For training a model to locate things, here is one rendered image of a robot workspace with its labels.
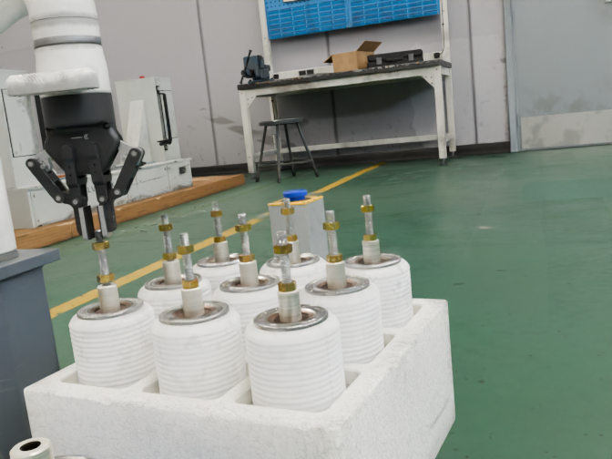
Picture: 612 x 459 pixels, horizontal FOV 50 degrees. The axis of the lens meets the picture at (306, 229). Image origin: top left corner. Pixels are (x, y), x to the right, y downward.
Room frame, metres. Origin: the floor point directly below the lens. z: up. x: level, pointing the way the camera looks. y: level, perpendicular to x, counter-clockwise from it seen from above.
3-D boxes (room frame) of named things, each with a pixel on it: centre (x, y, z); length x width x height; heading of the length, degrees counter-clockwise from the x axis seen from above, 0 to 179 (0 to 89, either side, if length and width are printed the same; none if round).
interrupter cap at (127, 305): (0.73, 0.24, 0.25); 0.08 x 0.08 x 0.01
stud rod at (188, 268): (0.68, 0.13, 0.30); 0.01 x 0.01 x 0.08
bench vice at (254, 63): (5.25, 0.26, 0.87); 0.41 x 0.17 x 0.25; 160
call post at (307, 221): (1.08, 0.01, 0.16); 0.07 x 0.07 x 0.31; 63
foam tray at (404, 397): (0.79, 0.08, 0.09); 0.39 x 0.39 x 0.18; 63
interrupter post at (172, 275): (0.84, 0.18, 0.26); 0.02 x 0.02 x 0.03
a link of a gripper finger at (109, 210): (0.73, 0.21, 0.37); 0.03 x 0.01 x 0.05; 88
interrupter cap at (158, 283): (0.84, 0.18, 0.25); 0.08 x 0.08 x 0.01
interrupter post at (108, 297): (0.73, 0.24, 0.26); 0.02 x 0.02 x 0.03
